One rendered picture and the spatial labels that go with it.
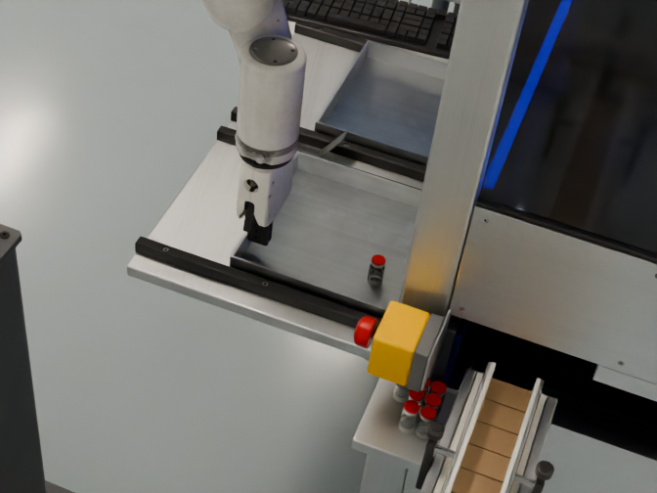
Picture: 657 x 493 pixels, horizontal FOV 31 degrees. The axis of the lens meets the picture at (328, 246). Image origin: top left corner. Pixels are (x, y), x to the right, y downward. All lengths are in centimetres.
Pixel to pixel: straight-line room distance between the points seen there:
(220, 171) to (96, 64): 174
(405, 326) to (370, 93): 68
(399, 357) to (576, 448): 31
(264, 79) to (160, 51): 214
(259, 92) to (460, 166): 30
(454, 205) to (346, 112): 65
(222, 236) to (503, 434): 53
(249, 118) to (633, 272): 52
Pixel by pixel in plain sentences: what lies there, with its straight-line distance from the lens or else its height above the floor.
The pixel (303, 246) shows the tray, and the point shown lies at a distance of 175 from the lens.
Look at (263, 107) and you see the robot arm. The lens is 151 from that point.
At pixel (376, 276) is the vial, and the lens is 169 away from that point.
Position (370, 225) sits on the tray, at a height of 88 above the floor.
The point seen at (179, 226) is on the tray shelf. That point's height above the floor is 88.
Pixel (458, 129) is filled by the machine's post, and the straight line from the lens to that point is 131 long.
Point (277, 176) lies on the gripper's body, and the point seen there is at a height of 106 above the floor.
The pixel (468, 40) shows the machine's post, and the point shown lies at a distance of 125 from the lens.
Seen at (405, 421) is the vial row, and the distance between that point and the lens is 152.
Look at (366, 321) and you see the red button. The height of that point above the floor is 102.
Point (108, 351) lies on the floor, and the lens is 275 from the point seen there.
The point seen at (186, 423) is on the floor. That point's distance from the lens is 262.
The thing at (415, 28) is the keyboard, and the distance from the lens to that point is 232.
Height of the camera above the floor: 211
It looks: 44 degrees down
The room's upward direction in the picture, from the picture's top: 8 degrees clockwise
